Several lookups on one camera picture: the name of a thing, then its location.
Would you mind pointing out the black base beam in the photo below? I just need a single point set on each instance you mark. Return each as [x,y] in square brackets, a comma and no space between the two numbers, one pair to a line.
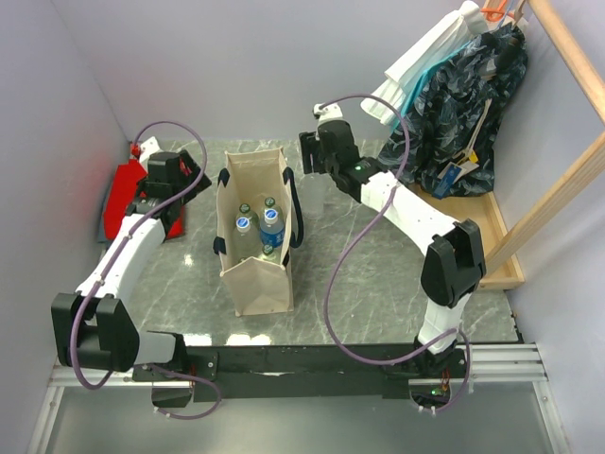
[277,371]

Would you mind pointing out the teal garment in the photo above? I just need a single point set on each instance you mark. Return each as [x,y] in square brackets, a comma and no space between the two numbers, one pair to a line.
[416,90]

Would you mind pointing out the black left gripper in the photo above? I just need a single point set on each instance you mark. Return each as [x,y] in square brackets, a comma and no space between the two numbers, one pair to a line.
[191,167]

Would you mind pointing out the green cap glass bottle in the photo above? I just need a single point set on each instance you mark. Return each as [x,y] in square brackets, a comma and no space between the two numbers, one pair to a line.
[245,211]

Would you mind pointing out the beige canvas tote bag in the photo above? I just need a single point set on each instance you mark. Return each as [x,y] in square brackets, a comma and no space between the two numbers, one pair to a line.
[258,285]

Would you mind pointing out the red folded cloth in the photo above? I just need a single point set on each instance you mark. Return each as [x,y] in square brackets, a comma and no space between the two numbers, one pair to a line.
[123,198]

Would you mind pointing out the blue label water bottle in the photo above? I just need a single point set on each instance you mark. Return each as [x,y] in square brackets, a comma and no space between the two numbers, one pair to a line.
[272,228]

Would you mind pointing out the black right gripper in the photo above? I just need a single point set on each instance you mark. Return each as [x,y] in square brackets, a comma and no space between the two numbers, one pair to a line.
[310,146]

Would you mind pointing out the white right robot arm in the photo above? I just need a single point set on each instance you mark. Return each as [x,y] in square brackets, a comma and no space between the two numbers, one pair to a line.
[454,260]

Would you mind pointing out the wooden rack frame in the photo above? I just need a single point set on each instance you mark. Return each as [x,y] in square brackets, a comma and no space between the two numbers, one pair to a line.
[550,149]

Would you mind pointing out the orange clothes hanger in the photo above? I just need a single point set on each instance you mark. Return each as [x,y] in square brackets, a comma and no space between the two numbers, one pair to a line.
[495,10]

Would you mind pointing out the white pleated garment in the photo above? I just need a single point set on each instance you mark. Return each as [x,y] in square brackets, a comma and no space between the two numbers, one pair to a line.
[445,38]

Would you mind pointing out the dark patterned shirt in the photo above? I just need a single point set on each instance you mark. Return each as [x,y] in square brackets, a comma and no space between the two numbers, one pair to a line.
[458,114]

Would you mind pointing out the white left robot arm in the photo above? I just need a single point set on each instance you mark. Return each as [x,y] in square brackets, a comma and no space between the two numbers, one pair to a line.
[92,325]

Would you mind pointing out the blue hang tag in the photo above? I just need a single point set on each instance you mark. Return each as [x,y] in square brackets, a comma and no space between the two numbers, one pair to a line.
[446,179]

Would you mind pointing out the green cap bottle front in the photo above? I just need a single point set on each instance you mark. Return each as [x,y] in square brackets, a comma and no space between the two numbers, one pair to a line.
[271,254]

